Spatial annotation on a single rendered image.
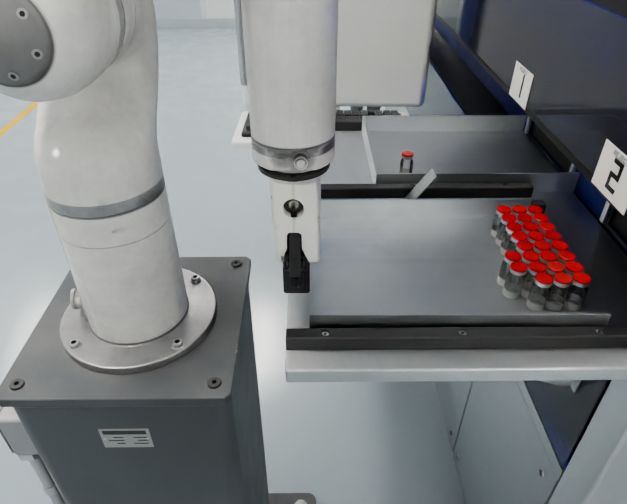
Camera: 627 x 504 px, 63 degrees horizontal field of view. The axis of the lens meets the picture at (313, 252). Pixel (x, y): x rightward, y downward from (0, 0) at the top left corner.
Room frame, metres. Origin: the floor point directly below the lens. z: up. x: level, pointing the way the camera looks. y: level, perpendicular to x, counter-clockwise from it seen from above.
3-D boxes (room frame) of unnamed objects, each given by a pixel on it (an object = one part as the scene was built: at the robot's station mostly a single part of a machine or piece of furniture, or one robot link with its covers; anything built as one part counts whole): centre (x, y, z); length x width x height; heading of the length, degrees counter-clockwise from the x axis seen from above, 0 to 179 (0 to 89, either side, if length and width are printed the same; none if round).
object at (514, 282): (0.50, -0.25, 0.90); 0.02 x 0.02 x 0.05
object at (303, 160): (0.48, 0.02, 1.09); 0.09 x 0.08 x 0.03; 1
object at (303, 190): (0.48, 0.02, 1.03); 0.10 x 0.08 x 0.11; 1
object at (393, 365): (0.73, -0.21, 0.87); 0.70 x 0.48 x 0.02; 1
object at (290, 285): (0.47, 0.02, 0.94); 0.03 x 0.03 x 0.07; 1
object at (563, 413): (1.42, -0.36, 0.73); 1.98 x 0.01 x 0.25; 1
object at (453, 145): (0.90, -0.27, 0.90); 0.34 x 0.26 x 0.04; 91
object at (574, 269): (0.56, -0.32, 0.90); 0.18 x 0.02 x 0.05; 0
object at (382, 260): (0.56, -0.17, 0.90); 0.34 x 0.26 x 0.04; 90
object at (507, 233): (0.56, -0.28, 0.90); 0.18 x 0.02 x 0.05; 0
